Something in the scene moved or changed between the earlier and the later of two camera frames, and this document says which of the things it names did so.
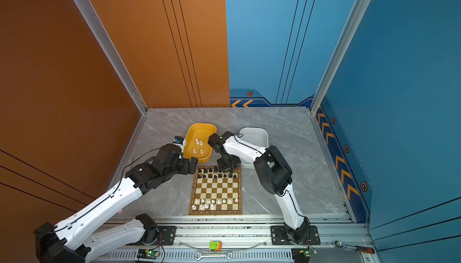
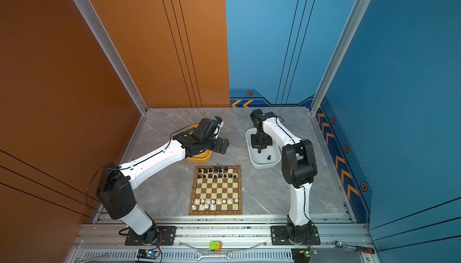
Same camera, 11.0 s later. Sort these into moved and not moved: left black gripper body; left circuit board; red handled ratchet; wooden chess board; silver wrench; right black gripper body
Moved: left black gripper body; right black gripper body
Not moved: left circuit board; red handled ratchet; silver wrench; wooden chess board
